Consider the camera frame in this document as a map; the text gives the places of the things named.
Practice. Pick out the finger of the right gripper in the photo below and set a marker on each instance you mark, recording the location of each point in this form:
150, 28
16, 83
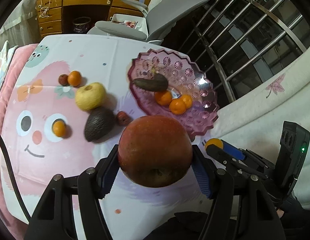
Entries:
232, 150
232, 165

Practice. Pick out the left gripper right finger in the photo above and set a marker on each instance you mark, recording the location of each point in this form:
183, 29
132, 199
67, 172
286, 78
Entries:
216, 184

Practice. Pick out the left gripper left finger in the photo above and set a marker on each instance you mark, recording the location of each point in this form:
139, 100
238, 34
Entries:
92, 186

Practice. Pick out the dark avocado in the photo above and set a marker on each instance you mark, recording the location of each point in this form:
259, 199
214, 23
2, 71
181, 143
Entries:
99, 123

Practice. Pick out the red apple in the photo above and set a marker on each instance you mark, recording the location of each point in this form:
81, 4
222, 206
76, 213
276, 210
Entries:
154, 151

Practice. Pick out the yellow pear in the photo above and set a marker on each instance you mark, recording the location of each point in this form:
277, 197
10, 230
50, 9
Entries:
90, 96

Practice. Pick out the small orange kumquat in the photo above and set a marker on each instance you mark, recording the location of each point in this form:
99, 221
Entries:
214, 141

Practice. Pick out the small orange tangerine low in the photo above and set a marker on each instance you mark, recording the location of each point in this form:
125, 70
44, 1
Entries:
187, 100

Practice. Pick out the white curtain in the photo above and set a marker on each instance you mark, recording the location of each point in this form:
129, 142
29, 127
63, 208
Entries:
255, 120

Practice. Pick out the small orange tangerine on sheet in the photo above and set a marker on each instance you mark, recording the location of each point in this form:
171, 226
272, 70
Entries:
59, 128

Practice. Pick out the small red lychee near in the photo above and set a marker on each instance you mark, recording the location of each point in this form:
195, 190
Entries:
123, 119

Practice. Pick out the small red lychee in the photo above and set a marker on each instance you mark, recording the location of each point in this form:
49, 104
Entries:
123, 119
63, 79

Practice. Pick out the cartoon printed bed sheet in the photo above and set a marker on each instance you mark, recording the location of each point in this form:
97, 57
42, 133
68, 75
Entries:
39, 157

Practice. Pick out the pink plastic fruit plate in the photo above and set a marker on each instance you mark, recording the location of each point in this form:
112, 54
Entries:
184, 77

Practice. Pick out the pink blanket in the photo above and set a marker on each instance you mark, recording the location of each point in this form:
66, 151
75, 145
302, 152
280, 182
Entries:
12, 61

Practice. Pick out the small red lychee far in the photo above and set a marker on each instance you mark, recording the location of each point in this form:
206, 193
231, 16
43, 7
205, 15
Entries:
63, 79

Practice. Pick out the metal window bars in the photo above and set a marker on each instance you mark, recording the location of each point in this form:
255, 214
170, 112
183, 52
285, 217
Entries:
240, 44

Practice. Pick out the dark pot under desk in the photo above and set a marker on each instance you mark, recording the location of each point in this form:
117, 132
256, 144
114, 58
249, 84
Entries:
81, 25

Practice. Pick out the grey office chair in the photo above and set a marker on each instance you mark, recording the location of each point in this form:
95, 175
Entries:
159, 18

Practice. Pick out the white storage box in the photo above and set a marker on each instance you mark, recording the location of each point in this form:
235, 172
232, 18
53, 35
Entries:
133, 22

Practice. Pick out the white lace cloth cover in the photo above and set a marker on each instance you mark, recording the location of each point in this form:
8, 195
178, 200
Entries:
21, 27

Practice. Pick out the wooden desk with drawers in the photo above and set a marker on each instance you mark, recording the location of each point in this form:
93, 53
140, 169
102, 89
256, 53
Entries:
56, 16

